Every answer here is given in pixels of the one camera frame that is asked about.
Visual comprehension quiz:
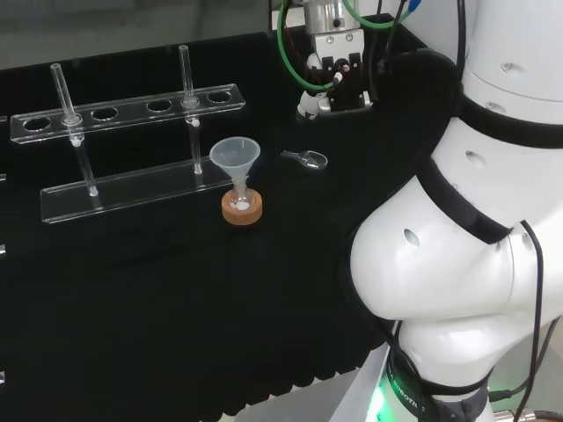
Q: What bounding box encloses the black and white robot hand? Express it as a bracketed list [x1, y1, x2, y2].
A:
[296, 29, 375, 120]

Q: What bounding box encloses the clear plastic funnel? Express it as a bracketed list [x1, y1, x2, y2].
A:
[208, 136, 261, 207]

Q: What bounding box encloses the glass weighing funnel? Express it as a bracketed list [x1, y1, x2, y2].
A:
[280, 149, 329, 171]

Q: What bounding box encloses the small glass round-bottom flask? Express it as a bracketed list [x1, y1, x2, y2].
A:
[230, 175, 257, 211]

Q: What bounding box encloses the clear acrylic funnel stand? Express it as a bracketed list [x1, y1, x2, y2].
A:
[9, 43, 246, 225]

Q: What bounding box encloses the black cloth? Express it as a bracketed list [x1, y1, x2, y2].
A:
[0, 12, 441, 417]

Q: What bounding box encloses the green cable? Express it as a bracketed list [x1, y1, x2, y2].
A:
[277, 0, 406, 93]

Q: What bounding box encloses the cork ring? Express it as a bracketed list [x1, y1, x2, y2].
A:
[221, 189, 264, 227]

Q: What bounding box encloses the thin black cable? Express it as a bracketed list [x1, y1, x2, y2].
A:
[488, 219, 545, 402]

